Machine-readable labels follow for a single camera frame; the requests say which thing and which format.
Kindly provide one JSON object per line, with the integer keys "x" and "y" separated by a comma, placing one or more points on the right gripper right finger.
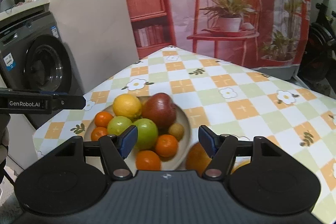
{"x": 221, "y": 150}

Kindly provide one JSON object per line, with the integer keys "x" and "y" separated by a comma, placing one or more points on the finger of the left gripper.
{"x": 67, "y": 102}

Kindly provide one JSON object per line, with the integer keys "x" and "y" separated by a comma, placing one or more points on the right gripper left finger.
{"x": 114, "y": 150}

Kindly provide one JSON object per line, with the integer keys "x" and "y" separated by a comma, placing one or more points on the pale green tomato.
{"x": 118, "y": 125}

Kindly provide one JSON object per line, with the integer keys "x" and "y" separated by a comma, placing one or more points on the small tangerine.
{"x": 102, "y": 119}
{"x": 98, "y": 132}
{"x": 166, "y": 145}

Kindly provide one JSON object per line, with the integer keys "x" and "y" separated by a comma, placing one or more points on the oval orange tangerine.
{"x": 147, "y": 160}

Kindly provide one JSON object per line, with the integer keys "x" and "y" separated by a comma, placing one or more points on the green round fruit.
{"x": 147, "y": 133}

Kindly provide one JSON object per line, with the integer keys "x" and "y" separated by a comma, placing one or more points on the yellow lemon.
{"x": 128, "y": 106}

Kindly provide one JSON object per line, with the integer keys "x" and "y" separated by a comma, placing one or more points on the brown kiwi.
{"x": 176, "y": 130}

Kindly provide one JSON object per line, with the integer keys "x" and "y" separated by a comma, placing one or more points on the gloved left hand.
{"x": 4, "y": 142}

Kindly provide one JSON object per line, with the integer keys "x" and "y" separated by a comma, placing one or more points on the brown-red round fruit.
{"x": 197, "y": 159}

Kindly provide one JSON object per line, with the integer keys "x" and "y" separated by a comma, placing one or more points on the grey washing machine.
{"x": 33, "y": 55}

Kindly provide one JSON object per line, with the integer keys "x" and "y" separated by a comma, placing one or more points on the checkered floral tablecloth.
{"x": 228, "y": 98}

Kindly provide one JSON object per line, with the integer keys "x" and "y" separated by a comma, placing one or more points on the beige round plate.
{"x": 167, "y": 163}

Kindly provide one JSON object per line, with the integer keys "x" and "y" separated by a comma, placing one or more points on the red apple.
{"x": 160, "y": 109}

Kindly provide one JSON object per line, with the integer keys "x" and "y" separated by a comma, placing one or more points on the black exercise bike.
{"x": 317, "y": 67}

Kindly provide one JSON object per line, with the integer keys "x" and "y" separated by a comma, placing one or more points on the printed red backdrop cloth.
{"x": 252, "y": 33}

